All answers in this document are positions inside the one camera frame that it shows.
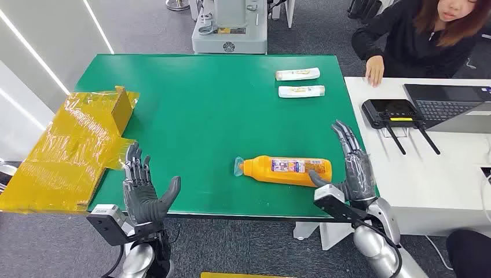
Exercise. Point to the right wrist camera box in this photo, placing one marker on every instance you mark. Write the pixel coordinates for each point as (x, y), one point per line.
(333, 205)

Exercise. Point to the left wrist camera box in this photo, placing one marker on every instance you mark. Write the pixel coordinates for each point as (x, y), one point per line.
(107, 226)

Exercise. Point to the person's hand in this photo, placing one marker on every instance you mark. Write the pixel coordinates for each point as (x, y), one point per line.
(374, 71)

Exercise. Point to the black chair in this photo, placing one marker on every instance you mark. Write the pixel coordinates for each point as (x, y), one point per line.
(364, 8)

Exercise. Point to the black controller with antennas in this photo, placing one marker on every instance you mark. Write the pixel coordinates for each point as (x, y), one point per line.
(387, 111)

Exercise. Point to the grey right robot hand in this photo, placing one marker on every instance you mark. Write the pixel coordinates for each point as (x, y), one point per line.
(358, 172)

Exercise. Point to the grey metal object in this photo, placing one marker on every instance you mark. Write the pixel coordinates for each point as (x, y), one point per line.
(7, 172)

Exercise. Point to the white furniture panel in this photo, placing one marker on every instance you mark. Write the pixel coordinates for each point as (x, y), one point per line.
(289, 11)

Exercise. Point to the yellow cardboard edge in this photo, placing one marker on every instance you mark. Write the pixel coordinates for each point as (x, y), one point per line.
(238, 275)

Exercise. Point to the dark grey laptop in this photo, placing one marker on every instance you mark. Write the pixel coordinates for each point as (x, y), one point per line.
(445, 105)

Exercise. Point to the grey machine base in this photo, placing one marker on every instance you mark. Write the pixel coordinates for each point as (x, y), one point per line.
(230, 38)

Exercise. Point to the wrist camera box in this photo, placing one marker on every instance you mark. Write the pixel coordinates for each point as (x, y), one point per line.
(333, 205)
(107, 226)

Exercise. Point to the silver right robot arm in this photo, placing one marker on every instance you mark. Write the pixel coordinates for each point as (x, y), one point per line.
(374, 245)

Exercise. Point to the white desk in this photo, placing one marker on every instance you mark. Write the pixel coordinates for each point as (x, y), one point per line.
(441, 218)

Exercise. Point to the white cosmetic tube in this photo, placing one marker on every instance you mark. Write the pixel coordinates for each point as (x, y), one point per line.
(301, 91)
(297, 74)

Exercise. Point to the yellow taped cardboard box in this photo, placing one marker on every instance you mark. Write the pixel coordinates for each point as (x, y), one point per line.
(76, 146)

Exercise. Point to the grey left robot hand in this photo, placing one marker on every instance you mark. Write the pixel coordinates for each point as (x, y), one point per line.
(140, 199)

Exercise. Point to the clear controller stand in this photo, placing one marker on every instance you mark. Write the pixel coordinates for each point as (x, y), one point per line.
(401, 132)

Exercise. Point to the chrome stand base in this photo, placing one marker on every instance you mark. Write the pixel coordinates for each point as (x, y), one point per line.
(177, 4)

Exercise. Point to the white table leg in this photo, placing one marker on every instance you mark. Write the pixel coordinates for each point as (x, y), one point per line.
(330, 238)

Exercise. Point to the orange detergent bottle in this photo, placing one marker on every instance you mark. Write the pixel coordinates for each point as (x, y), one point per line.
(268, 170)

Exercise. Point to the person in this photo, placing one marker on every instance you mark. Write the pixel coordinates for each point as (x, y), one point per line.
(414, 46)
(470, 253)

